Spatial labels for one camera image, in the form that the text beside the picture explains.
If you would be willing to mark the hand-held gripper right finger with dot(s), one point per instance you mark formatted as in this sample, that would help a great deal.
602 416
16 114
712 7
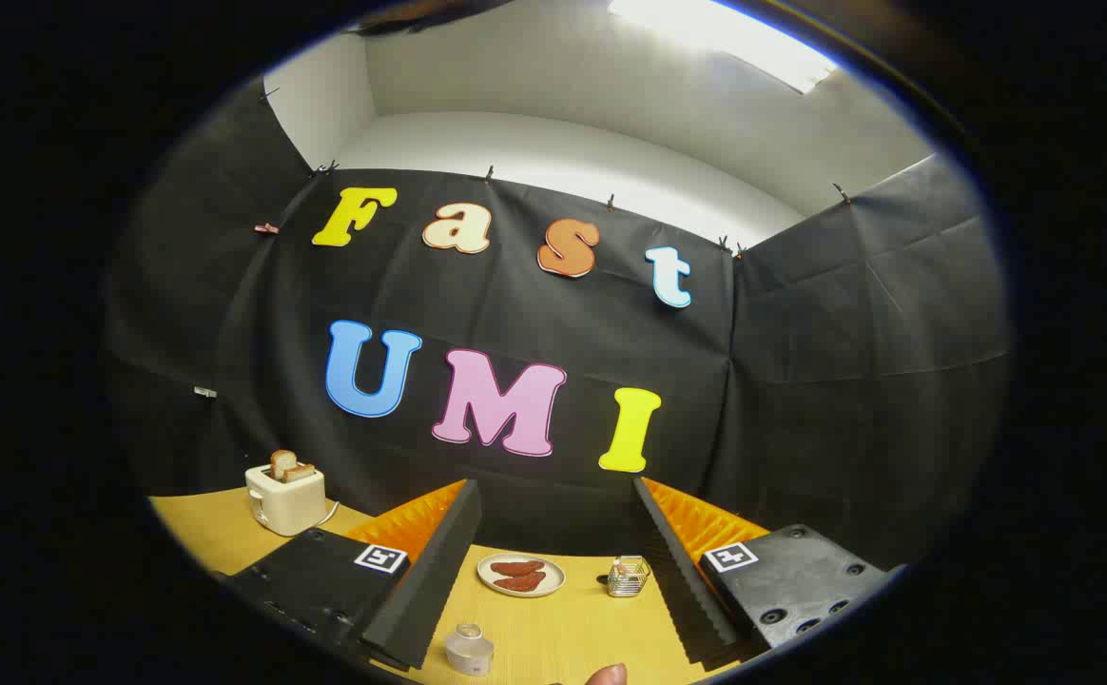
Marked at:
682 590

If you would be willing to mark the white round plate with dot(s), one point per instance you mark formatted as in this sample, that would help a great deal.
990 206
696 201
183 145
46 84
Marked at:
553 571

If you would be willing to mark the toast slice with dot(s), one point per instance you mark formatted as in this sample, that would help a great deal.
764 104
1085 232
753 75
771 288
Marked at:
301 471
282 462

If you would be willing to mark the cream toaster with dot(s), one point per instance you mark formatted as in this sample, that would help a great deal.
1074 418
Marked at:
287 499

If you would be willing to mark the red meat slice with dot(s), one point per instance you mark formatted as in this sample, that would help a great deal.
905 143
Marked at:
521 582
515 568

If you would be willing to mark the wooden table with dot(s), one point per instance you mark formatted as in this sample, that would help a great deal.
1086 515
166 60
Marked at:
572 637

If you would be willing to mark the clear juice bottle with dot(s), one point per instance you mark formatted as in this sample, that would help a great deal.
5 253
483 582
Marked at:
469 652

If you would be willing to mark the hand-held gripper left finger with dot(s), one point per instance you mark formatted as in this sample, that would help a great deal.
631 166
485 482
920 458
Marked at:
425 580

